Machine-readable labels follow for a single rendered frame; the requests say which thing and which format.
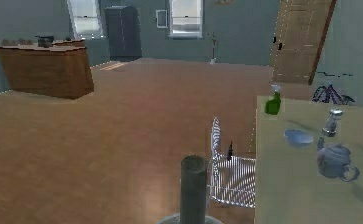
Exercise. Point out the brown wooden kitchen counter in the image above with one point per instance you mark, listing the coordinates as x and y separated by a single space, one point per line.
49 70

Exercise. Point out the thin house plant white pot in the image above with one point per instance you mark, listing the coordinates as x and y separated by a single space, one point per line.
213 50

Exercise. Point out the green spray bottle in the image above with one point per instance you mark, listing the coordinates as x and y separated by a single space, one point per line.
273 103

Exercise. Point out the white framed window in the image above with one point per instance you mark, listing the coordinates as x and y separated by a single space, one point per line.
186 16
85 18

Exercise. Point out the dark grey fridge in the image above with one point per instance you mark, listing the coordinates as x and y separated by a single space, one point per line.
122 31

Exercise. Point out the brown wooden room door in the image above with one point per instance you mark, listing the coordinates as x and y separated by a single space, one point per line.
299 40

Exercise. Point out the pale yellow table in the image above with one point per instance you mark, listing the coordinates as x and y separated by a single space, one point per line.
309 186

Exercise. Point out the silver pepper shaker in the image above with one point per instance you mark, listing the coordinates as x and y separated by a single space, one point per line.
332 123

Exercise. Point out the dark pot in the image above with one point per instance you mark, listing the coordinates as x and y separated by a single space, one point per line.
45 40

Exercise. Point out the dark grey cylinder post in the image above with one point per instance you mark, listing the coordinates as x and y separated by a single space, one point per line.
193 190

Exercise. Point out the white framed wall picture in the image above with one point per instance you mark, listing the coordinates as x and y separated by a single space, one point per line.
161 18

